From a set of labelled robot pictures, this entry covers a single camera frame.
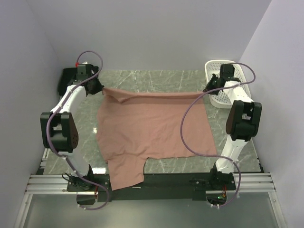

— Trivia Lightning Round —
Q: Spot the pink graphic t-shirt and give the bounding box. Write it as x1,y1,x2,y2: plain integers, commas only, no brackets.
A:
96,88,217,190

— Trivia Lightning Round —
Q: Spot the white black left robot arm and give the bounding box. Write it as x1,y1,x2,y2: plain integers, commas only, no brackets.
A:
40,62,103,191

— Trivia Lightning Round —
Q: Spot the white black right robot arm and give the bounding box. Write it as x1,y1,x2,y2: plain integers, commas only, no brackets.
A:
203,61,262,190

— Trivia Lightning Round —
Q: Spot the white perforated plastic basket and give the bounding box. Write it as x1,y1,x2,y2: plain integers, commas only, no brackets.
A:
205,60,253,109

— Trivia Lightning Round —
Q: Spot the folded black t-shirt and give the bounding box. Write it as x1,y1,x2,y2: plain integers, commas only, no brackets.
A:
57,67,77,96

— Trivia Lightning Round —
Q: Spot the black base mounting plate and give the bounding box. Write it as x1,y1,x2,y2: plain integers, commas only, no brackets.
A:
62,170,239,205

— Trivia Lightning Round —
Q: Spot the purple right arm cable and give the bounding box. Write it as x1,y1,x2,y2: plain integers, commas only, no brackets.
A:
180,62,257,209

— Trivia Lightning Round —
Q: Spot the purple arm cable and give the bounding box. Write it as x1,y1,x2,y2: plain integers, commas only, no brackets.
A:
180,62,257,209
46,50,112,211

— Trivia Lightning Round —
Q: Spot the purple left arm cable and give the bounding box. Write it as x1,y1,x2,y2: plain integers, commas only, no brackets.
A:
46,50,112,211

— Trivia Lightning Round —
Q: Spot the aluminium extrusion rail frame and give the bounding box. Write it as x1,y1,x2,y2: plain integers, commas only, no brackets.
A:
13,97,285,228

